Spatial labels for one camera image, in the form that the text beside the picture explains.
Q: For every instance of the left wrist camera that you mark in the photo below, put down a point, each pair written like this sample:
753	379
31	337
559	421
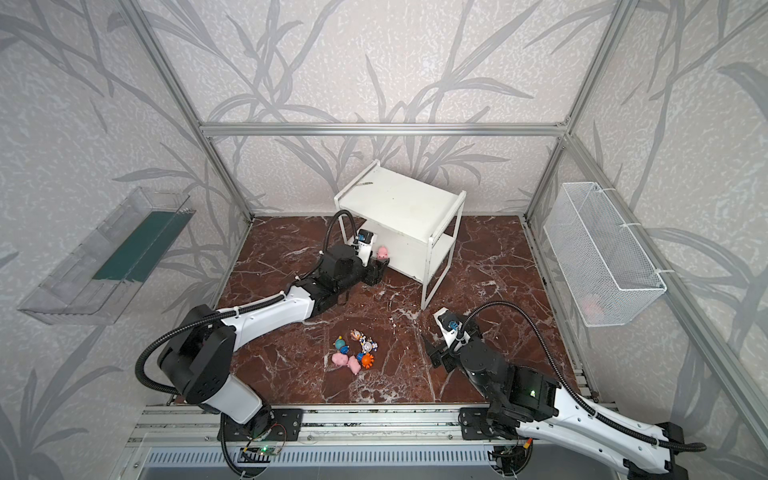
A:
363	244

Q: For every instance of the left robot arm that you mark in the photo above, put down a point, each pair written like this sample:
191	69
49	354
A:
195	360

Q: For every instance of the orange hooded Doraemon figure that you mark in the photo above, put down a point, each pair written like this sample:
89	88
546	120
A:
366	360

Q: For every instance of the white hooded Doraemon figure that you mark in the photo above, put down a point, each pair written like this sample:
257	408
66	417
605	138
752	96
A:
368	346

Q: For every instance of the clear plastic wall bin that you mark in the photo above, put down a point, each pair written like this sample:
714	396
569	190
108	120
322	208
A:
96	282

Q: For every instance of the teal hooded Doraemon figure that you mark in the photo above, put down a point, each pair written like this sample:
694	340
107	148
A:
341	346

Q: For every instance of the white two-tier shelf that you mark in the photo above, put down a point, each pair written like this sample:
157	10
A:
416	222

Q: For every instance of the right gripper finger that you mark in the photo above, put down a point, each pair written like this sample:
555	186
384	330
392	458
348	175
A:
434	351
438	361

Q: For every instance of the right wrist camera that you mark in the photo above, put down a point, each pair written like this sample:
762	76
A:
450	325

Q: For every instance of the pink toy in basket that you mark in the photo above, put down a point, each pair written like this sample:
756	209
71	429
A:
592	309

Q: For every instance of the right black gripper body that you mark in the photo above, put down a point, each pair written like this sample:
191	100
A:
443	355

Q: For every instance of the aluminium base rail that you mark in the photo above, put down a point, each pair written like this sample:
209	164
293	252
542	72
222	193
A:
322	425

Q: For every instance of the pink pig toy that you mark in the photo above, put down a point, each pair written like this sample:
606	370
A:
340	359
354	365
382	253

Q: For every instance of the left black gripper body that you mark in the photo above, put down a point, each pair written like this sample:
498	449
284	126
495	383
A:
372	270

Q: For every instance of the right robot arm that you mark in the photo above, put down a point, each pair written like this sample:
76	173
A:
525	405

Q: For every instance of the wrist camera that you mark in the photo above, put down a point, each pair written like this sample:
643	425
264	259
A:
450	325
363	244

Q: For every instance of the white wire mesh basket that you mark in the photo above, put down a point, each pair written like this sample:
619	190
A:
598	253

